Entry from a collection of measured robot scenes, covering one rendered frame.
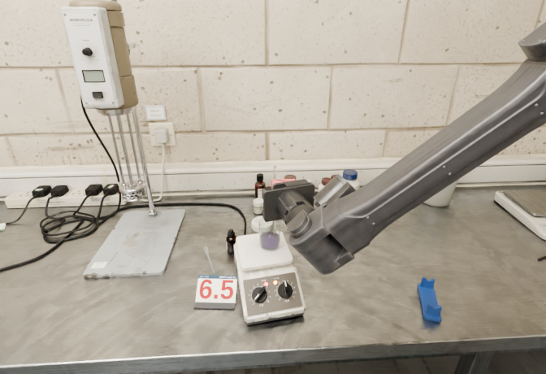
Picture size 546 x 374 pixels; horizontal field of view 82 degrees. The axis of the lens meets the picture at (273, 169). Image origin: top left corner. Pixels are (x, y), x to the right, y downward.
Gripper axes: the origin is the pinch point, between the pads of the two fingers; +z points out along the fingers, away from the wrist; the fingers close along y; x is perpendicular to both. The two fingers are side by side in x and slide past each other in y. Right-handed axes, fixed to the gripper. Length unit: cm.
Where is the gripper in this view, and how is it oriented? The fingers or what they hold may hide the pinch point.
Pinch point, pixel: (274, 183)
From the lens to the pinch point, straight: 67.7
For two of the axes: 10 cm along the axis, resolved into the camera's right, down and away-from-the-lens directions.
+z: -3.1, -3.8, 8.7
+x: 0.0, 9.2, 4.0
